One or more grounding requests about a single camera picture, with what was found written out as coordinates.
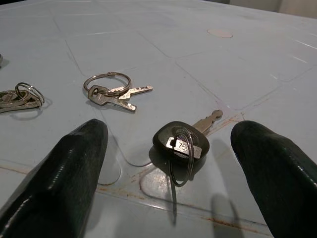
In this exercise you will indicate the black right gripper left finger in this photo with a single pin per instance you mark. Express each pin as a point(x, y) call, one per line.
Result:
point(62, 178)

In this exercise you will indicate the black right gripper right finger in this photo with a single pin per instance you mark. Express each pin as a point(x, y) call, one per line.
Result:
point(280, 178)

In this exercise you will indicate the flat silver key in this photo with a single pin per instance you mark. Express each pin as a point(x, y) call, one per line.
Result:
point(22, 106)
point(10, 95)

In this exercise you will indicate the silver key with square head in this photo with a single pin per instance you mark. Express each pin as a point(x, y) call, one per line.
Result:
point(101, 98)

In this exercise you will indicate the stamped metal key tag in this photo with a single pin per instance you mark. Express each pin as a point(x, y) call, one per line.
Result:
point(182, 146)

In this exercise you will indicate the black-headed car key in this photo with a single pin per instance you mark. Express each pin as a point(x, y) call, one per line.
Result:
point(162, 138)

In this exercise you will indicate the brass-toned notched key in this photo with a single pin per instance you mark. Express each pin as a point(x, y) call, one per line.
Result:
point(135, 90)

